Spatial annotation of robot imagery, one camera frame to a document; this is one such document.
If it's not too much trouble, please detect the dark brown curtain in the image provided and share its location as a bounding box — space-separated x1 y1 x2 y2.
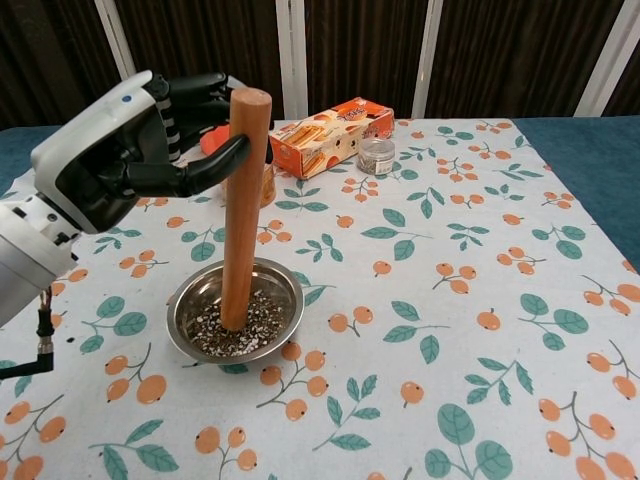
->
0 0 640 131

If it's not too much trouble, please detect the silver and black left robot hand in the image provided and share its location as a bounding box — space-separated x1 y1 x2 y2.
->
30 69 275 235

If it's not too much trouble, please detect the orange biscuit box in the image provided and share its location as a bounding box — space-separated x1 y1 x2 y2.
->
268 96 396 180

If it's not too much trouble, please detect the wooden rolling pin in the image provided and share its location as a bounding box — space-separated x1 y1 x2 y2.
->
219 87 273 334

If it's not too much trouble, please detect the white frame pole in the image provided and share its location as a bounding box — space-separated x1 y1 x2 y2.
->
410 0 444 120
274 0 309 121
94 0 141 89
574 0 640 117

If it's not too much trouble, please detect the fruit and leaf print tablecloth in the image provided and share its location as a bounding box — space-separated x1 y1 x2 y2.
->
0 118 640 480

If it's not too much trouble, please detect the orange foam cube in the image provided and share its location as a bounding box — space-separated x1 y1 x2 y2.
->
198 124 231 157

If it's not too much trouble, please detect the clear jar of rubber bands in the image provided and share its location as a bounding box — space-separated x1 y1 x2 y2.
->
219 162 278 207

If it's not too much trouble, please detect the small clear jar of pins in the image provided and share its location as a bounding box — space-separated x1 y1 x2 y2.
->
357 137 396 176

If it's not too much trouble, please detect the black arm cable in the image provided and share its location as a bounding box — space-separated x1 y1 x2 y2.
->
0 287 56 380

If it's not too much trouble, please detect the stainless steel bowl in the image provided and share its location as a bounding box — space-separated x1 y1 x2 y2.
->
166 257 305 365

